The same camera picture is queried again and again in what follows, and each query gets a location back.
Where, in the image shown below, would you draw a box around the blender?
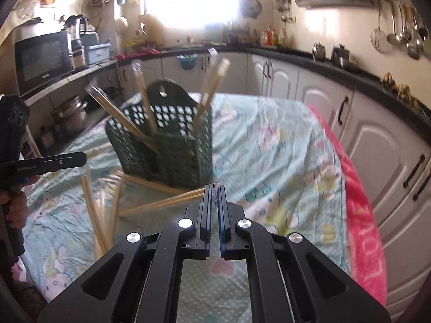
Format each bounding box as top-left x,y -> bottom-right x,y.
65,15 -> 88,36

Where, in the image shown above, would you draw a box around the steel kettle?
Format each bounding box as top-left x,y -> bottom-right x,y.
312,42 -> 327,62

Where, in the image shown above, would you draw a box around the pile of chopsticks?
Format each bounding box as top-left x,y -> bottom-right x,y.
82,48 -> 233,258

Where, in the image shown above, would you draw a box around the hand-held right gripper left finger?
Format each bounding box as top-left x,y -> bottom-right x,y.
37,184 -> 213,323

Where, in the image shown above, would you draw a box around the large steel ladle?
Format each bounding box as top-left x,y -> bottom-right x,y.
402,2 -> 421,60

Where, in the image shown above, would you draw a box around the wall fan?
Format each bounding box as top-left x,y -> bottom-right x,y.
240,0 -> 263,19

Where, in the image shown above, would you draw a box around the blue hanging basket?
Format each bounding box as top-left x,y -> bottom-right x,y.
176,54 -> 198,70

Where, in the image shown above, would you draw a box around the black countertop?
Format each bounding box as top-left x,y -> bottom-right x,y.
114,45 -> 431,122

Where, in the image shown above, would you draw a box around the pink towel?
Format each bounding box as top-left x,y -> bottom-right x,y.
308,104 -> 388,306

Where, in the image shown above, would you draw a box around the black microwave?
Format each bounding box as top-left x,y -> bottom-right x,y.
14,30 -> 74,97

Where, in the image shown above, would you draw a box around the grey rice cooker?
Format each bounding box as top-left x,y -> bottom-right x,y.
22,20 -> 46,40

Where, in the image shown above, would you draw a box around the blue plastic box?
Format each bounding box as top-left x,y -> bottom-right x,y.
83,43 -> 112,66

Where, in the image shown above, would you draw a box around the dark bottle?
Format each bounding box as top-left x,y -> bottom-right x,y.
71,38 -> 85,70

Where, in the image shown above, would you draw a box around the person's left hand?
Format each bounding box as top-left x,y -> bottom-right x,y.
0,181 -> 29,230

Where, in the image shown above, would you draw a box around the green utensil basket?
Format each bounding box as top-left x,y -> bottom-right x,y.
105,78 -> 214,189

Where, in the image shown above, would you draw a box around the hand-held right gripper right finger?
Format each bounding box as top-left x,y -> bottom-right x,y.
217,184 -> 392,323

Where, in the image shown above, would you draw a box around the dried roots pile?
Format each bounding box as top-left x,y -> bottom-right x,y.
380,72 -> 427,109

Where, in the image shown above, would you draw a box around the white perforated plate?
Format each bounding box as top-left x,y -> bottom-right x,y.
15,0 -> 40,19

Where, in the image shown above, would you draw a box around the stacked steel pots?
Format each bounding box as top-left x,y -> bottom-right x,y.
50,96 -> 88,137

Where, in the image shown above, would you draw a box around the wire mesh strainer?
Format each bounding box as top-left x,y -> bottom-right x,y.
370,0 -> 394,54

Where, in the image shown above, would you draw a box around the metal shelf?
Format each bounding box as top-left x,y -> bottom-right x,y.
20,58 -> 119,163

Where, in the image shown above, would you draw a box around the cartoon printed tablecloth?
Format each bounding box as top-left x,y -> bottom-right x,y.
20,92 -> 351,323

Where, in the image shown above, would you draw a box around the small steel ladle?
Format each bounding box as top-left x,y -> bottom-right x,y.
387,0 -> 401,46

